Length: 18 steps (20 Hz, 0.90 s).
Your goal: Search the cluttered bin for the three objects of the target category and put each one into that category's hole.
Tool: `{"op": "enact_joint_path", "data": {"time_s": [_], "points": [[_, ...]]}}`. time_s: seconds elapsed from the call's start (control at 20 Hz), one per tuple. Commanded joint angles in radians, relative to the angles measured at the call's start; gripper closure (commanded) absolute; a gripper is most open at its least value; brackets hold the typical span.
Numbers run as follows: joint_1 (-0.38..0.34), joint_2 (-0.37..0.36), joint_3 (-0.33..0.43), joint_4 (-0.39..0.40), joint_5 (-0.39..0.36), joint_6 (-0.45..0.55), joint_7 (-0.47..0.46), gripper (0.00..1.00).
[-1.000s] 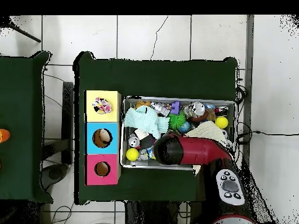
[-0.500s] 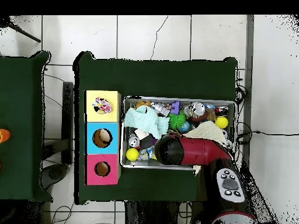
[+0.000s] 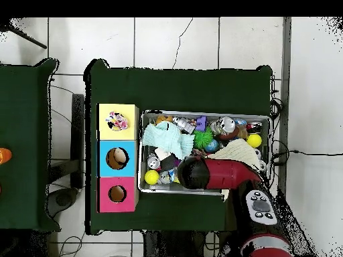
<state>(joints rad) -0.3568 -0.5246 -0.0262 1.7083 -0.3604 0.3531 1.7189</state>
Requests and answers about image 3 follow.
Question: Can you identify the wooden box with three holes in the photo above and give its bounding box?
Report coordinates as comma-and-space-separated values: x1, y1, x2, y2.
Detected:
96, 103, 140, 214

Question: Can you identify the shallow clear mesh bin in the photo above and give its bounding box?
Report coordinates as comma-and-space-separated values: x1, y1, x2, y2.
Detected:
137, 109, 271, 197

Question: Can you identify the mint green muslin cloth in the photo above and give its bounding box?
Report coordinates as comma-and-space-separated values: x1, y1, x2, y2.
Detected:
141, 120, 196, 161

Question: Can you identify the silver toy robot figure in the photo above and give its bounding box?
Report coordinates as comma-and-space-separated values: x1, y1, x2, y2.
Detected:
171, 116, 196, 134

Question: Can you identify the green spiky rubber ball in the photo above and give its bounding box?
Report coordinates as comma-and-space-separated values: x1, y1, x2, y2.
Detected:
193, 127, 214, 150

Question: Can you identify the purple plastic toy block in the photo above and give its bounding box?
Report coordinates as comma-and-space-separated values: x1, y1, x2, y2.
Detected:
195, 115, 208, 132

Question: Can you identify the yellow tennis ball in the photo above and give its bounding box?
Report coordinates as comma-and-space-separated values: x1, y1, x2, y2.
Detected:
144, 169, 160, 185

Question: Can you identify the blue globe ball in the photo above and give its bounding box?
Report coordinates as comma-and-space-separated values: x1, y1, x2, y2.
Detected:
204, 139, 220, 153

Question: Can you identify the silver metal can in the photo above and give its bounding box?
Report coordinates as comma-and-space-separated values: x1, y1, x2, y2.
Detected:
210, 116, 236, 135

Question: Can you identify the cream muslin cloth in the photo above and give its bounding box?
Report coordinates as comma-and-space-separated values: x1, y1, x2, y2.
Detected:
207, 138, 261, 202

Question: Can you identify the yellow smiley ball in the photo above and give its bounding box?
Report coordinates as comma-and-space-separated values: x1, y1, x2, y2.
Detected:
246, 133, 263, 149

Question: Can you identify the black stand bar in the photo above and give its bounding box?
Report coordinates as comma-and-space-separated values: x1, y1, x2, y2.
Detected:
70, 93, 86, 189

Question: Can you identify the dark green neighbour table cloth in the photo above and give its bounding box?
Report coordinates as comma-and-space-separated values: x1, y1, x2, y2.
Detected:
0, 58, 61, 232

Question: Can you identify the orange toy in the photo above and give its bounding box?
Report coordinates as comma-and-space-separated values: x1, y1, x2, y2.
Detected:
0, 147, 13, 165

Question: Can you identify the black tripod leg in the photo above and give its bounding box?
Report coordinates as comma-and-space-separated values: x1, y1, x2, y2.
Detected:
0, 18, 48, 50

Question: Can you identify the black power cable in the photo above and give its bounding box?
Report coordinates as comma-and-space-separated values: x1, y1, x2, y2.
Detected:
270, 149, 343, 165

